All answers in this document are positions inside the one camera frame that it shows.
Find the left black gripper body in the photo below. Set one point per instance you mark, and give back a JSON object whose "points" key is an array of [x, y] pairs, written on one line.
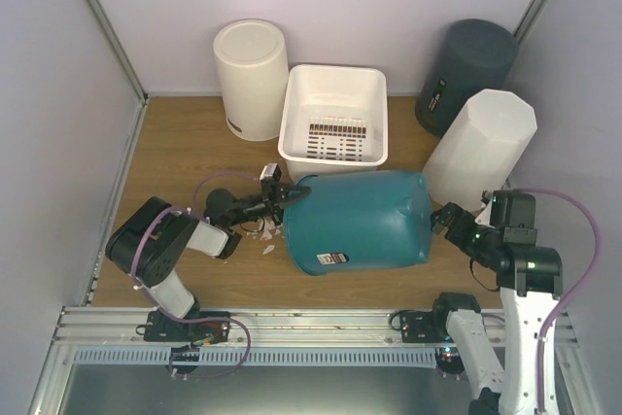
{"points": [[268, 205]]}

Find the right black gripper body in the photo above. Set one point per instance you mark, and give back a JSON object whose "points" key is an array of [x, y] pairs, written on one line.
{"points": [[473, 245]]}

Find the teal round bin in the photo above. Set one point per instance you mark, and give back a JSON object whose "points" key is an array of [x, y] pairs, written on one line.
{"points": [[360, 221]]}

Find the white faceted bin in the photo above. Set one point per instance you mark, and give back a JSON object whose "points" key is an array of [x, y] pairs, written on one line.
{"points": [[480, 148]]}

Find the white rectangular tub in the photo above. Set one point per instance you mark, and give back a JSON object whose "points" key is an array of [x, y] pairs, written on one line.
{"points": [[335, 120]]}

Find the white cylindrical bin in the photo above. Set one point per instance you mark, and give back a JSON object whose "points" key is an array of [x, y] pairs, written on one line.
{"points": [[253, 72]]}

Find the dark grey round bin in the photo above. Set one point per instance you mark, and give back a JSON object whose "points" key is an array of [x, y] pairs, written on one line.
{"points": [[474, 54]]}

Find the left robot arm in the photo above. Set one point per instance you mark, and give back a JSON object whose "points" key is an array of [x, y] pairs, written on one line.
{"points": [[148, 246]]}

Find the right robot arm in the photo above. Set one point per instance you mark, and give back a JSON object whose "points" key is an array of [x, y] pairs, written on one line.
{"points": [[529, 280]]}

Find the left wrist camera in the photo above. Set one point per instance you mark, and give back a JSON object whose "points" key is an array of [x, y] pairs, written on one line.
{"points": [[271, 172]]}

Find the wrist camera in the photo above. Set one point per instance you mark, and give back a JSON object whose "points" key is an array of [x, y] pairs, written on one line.
{"points": [[271, 172], [484, 216]]}

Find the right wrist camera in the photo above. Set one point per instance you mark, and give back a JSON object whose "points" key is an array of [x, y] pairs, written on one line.
{"points": [[484, 216]]}

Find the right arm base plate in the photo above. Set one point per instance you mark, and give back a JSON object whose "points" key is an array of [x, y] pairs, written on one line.
{"points": [[420, 327]]}

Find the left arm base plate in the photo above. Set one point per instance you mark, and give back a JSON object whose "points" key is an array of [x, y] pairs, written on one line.
{"points": [[159, 328]]}

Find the aluminium front rail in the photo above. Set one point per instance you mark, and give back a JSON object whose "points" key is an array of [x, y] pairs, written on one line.
{"points": [[331, 328]]}

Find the grey slotted cable duct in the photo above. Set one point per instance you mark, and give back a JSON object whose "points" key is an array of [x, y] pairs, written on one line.
{"points": [[261, 356]]}

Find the left aluminium frame post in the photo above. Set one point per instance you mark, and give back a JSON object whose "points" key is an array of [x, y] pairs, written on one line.
{"points": [[106, 27]]}

